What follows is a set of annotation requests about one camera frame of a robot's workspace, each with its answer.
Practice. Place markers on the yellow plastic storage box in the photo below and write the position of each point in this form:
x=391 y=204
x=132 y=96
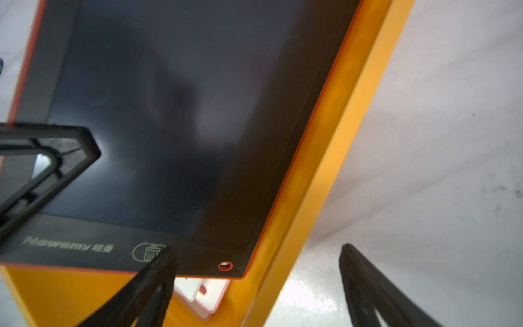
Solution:
x=57 y=297

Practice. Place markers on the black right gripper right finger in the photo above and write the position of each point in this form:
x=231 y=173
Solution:
x=370 y=294

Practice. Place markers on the white writing tablet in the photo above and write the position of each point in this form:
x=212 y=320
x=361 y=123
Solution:
x=187 y=287

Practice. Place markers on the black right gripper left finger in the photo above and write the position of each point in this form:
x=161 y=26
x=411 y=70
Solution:
x=145 y=299

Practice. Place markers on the pink writing tablet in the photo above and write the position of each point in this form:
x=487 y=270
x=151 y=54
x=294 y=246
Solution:
x=209 y=297

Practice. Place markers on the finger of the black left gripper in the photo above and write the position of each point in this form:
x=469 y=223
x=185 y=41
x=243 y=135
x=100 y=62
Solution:
x=24 y=139

